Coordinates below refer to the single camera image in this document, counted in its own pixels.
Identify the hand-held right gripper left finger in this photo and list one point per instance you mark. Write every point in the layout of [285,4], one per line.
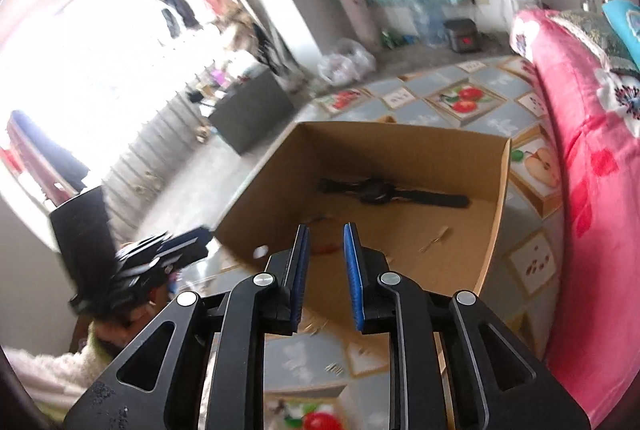
[300,280]

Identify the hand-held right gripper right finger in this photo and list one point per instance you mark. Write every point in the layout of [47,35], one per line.
[352,280]

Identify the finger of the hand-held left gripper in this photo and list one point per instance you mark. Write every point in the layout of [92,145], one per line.
[185,240]
[192,257]

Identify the brown cardboard box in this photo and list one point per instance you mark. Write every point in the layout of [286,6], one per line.
[280,210]

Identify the small gold clasp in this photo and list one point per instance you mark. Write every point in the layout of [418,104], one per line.
[335,368]

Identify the black wristwatch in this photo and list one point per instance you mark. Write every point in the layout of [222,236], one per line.
[380,192]

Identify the person's left forearm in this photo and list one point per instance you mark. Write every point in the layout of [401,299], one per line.
[60,370]

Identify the dark hanging jacket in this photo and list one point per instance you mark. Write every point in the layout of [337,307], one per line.
[45,154]

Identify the metal balcony railing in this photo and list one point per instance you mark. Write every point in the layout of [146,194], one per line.
[150,149]

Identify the dark cabinet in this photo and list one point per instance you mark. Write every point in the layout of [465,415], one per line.
[250,109]

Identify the white plastic bag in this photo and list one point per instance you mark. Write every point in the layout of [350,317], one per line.
[347,62]

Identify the hanging clothes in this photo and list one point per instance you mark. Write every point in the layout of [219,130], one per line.
[177,9]

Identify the pink floral blanket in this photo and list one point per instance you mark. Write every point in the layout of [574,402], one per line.
[590,210]

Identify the black heater box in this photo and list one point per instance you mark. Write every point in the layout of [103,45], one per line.
[462,37]

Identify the clear water bottle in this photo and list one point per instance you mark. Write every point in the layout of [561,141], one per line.
[430,22]

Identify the white rolled mat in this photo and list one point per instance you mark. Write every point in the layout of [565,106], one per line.
[355,9]

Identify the white water dispenser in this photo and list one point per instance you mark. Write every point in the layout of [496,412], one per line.
[522,12]

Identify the grey embroidered pillow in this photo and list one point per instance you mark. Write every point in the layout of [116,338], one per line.
[595,34]

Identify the blue pillow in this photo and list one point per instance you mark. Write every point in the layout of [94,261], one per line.
[625,24]

